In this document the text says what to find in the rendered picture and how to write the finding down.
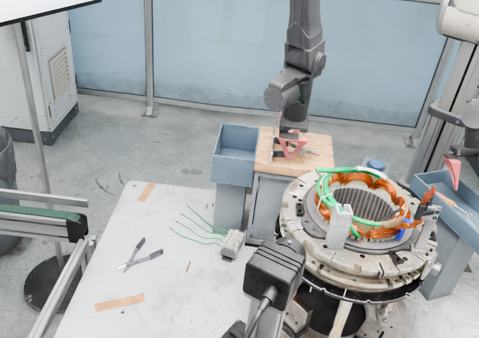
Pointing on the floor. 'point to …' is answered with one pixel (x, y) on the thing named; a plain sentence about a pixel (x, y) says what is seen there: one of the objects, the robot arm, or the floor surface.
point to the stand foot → (35, 279)
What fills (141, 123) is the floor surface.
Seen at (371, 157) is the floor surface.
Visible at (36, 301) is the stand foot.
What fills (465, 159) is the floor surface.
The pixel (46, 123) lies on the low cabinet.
